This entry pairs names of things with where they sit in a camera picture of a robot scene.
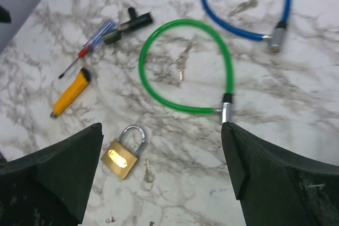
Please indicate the brass padlock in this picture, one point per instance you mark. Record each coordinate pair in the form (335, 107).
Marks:
(118, 158)

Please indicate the blue red screwdriver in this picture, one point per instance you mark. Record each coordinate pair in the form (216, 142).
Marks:
(94, 41)

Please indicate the green lock small key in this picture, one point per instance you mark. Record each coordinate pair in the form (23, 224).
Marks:
(181, 61)

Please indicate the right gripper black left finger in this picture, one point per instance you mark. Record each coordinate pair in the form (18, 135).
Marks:
(51, 186)

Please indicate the black T-shaped tool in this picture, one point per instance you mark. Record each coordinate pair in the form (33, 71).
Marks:
(135, 23)

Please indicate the orange utility knife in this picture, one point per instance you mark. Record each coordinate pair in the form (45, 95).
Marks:
(71, 93)

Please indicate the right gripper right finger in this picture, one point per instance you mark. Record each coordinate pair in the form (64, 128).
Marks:
(276, 186)

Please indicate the small silver key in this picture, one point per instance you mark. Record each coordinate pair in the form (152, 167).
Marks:
(244, 6)

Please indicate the blue cable lock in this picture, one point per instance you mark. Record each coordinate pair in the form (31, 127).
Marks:
(274, 40)

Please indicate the padlock keys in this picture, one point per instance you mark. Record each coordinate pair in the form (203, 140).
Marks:
(149, 177)

